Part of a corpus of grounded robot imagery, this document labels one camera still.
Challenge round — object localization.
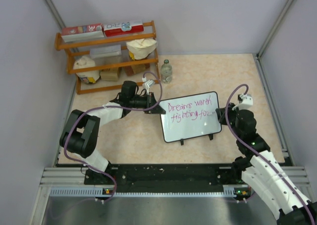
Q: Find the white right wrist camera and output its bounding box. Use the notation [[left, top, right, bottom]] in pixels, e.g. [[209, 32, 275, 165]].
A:
[[232, 94, 253, 111]]

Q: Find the grey slotted cable duct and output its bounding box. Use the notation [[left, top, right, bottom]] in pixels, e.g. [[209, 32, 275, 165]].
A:
[[50, 185, 250, 198]]

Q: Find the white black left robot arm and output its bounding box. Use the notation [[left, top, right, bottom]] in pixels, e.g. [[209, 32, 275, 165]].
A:
[[59, 78, 166, 184]]

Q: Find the tan cardboard box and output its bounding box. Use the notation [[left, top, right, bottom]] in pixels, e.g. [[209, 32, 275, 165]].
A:
[[100, 67, 121, 81]]

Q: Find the white flour bag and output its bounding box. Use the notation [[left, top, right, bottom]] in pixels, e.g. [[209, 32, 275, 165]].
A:
[[73, 56, 100, 84]]

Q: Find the orange wooden shelf rack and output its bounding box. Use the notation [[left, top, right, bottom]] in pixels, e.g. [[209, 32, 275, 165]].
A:
[[54, 21, 159, 94]]

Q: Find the clear glass bottle green cap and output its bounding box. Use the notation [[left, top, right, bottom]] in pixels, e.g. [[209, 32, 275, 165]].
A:
[[160, 59, 172, 83]]

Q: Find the red white box left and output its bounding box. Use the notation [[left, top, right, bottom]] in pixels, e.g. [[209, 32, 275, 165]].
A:
[[61, 23, 104, 42]]

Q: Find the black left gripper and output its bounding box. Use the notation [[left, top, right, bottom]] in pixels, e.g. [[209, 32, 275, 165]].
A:
[[129, 92, 164, 114]]

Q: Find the cream paper bag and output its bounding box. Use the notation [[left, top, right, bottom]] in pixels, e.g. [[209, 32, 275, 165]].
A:
[[126, 38, 158, 60]]

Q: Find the red white box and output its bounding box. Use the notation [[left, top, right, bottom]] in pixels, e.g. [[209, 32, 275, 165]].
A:
[[103, 20, 144, 37], [61, 23, 104, 42]]

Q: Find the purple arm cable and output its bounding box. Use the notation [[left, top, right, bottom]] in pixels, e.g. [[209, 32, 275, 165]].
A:
[[227, 84, 315, 225], [64, 72, 163, 203]]

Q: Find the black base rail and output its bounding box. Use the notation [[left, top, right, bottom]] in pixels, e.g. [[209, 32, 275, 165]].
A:
[[84, 163, 251, 193]]

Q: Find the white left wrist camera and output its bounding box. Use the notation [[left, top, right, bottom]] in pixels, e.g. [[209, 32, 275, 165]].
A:
[[142, 78, 155, 89]]

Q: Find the red white box right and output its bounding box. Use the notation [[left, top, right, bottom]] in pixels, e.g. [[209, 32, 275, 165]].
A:
[[103, 20, 144, 37]]

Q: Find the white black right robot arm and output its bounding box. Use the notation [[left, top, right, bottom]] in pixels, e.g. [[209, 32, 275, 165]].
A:
[[215, 103, 317, 225]]

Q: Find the black framed whiteboard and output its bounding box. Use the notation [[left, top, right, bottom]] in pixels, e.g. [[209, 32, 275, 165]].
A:
[[159, 91, 222, 145]]

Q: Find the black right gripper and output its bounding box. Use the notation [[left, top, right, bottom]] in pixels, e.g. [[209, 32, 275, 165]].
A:
[[216, 103, 242, 139]]

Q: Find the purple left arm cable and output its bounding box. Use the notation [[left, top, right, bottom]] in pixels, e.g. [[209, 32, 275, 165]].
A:
[[64, 72, 163, 203]]

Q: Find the clear plastic container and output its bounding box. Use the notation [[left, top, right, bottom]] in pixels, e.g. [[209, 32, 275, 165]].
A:
[[90, 45, 123, 65]]

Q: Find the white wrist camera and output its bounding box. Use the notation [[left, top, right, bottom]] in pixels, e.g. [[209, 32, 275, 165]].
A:
[[232, 94, 253, 111], [142, 78, 155, 89]]

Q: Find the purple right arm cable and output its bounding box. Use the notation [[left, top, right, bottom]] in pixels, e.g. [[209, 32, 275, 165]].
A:
[[227, 84, 315, 225]]

